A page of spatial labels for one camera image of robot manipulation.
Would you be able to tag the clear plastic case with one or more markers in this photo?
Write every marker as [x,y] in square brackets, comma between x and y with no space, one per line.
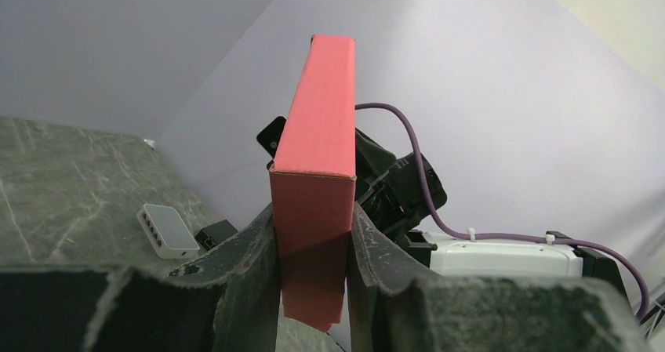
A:
[167,232]

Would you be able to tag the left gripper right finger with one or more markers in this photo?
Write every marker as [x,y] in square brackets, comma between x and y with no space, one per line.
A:
[397,304]

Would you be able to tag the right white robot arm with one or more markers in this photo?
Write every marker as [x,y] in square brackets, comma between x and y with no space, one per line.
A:
[446,256]

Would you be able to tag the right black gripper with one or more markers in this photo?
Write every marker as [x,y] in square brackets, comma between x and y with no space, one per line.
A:
[388,188]

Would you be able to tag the red paper box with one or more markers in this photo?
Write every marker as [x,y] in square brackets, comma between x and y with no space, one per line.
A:
[313,181]

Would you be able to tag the black ridged tray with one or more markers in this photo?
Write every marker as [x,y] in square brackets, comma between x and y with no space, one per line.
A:
[214,234]

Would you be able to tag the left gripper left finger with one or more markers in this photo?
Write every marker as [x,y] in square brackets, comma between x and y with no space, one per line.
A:
[226,300]

